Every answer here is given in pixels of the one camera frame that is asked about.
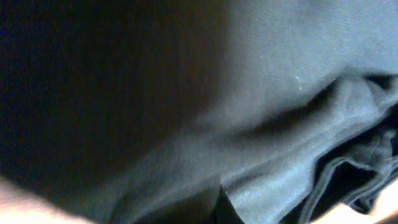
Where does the black t-shirt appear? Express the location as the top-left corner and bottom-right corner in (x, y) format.
(1, 0), (397, 223)

